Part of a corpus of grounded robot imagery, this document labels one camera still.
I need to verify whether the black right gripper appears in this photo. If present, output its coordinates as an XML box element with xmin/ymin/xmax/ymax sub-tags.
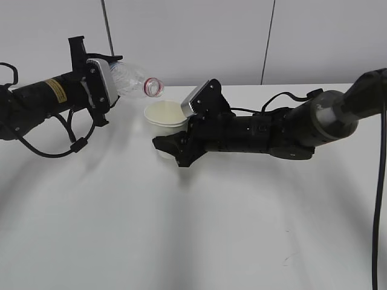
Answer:
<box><xmin>152</xmin><ymin>116</ymin><xmax>239</xmax><ymax>167</ymax></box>

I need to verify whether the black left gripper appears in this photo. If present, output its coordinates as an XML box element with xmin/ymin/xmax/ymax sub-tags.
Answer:
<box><xmin>68</xmin><ymin>36</ymin><xmax>123</xmax><ymax>127</ymax></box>

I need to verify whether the white paper cup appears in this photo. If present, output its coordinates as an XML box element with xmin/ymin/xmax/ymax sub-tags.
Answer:
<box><xmin>144</xmin><ymin>100</ymin><xmax>188</xmax><ymax>142</ymax></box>

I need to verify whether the clear plastic water bottle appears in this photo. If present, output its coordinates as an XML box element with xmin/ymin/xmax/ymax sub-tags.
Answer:
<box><xmin>110</xmin><ymin>62</ymin><xmax>164</xmax><ymax>98</ymax></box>

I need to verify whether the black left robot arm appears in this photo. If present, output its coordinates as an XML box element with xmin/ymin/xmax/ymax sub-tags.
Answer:
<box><xmin>1</xmin><ymin>36</ymin><xmax>123</xmax><ymax>141</ymax></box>

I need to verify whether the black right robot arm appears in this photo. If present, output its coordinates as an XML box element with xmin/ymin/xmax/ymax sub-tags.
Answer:
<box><xmin>152</xmin><ymin>69</ymin><xmax>386</xmax><ymax>167</ymax></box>

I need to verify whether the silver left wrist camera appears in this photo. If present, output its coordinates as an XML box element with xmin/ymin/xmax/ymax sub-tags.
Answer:
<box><xmin>86</xmin><ymin>58</ymin><xmax>119</xmax><ymax>114</ymax></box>

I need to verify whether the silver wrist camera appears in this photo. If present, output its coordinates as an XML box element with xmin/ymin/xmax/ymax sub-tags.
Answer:
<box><xmin>86</xmin><ymin>58</ymin><xmax>119</xmax><ymax>114</ymax></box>
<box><xmin>181</xmin><ymin>79</ymin><xmax>231</xmax><ymax>120</ymax></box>

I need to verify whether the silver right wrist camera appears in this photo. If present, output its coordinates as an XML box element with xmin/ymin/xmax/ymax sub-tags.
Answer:
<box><xmin>181</xmin><ymin>79</ymin><xmax>231</xmax><ymax>120</ymax></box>

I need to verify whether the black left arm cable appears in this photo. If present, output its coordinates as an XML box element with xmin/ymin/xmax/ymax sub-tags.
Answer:
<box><xmin>0</xmin><ymin>62</ymin><xmax>97</xmax><ymax>158</ymax></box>

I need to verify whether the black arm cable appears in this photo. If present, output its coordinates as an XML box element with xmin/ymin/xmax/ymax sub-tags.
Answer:
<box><xmin>229</xmin><ymin>89</ymin><xmax>324</xmax><ymax>117</ymax></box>
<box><xmin>0</xmin><ymin>62</ymin><xmax>97</xmax><ymax>158</ymax></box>

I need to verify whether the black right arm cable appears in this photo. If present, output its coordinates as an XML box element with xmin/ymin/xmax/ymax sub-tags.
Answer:
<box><xmin>229</xmin><ymin>89</ymin><xmax>324</xmax><ymax>117</ymax></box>

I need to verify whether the black hanging cable right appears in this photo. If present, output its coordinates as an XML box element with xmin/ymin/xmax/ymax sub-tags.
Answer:
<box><xmin>371</xmin><ymin>99</ymin><xmax>387</xmax><ymax>290</ymax></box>

